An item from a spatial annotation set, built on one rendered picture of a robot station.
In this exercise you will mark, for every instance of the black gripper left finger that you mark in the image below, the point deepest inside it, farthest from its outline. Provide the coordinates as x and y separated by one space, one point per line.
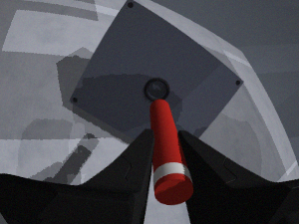
117 195

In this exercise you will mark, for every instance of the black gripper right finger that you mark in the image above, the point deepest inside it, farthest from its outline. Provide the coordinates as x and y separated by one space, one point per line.
224 192

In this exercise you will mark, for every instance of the dark red peg with grey band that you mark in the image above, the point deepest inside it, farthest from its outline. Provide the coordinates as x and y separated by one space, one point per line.
171 180

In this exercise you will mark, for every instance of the dark grey square panel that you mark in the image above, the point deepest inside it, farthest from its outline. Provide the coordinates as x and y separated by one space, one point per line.
143 58

